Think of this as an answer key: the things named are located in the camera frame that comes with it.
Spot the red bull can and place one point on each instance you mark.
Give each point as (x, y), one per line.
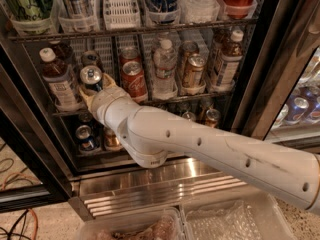
(91, 57)
(91, 78)

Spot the rear left iced tea bottle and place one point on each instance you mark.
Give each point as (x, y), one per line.
(63, 51)

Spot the clear bottle top shelf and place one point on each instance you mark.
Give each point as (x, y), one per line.
(199, 11)

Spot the front left iced tea bottle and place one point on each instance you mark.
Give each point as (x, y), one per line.
(61, 81)

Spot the clear plastic bin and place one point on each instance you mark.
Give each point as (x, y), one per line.
(235, 214)
(148, 224)

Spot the left clear plastic bin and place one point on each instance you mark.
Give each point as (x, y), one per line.
(148, 224)

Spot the green can shelf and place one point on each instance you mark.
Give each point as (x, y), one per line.
(190, 116)
(30, 10)

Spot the front gold can bottom shelf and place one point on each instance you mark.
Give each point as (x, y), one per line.
(111, 141)

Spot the right fridge glass door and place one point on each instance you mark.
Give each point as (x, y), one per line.
(281, 58)

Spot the front orange can bottom shelf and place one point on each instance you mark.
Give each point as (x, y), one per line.
(212, 118)

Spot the rear coca-cola can middle shelf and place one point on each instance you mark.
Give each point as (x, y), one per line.
(128, 54)

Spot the front right iced tea bottle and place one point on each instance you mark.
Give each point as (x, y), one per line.
(228, 58)

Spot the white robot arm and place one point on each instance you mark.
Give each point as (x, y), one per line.
(149, 134)

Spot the front coca-cola can middle shelf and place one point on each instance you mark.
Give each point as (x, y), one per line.
(133, 80)

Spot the pepsi cans behind right door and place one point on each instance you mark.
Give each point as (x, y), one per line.
(303, 105)

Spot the iced tea bottle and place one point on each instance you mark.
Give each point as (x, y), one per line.
(63, 51)
(61, 81)
(228, 58)
(219, 36)

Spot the empty white basket top shelf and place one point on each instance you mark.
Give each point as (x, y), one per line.
(121, 14)

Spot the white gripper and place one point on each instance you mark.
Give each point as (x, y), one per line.
(98, 103)

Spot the gold can shelf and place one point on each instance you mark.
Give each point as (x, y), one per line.
(193, 71)
(186, 49)
(111, 141)

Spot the green can top shelf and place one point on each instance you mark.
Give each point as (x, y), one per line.
(30, 10)

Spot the front green can bottom shelf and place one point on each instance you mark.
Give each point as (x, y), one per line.
(190, 116)

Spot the rear gold can middle shelf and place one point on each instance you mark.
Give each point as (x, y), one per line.
(186, 49)

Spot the right clear plastic bin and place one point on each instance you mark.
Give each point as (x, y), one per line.
(235, 214)

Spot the silver can top shelf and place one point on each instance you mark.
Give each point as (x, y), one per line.
(78, 9)

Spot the rear right iced tea bottle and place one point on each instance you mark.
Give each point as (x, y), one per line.
(219, 36)

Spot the front pepsi can bottom shelf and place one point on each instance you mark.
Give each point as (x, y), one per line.
(87, 140)

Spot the clear water bottle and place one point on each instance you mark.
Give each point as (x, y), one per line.
(165, 61)

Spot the front gold can middle shelf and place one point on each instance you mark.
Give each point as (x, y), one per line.
(193, 71)

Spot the steel fridge bottom grille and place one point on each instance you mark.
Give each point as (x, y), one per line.
(119, 191)

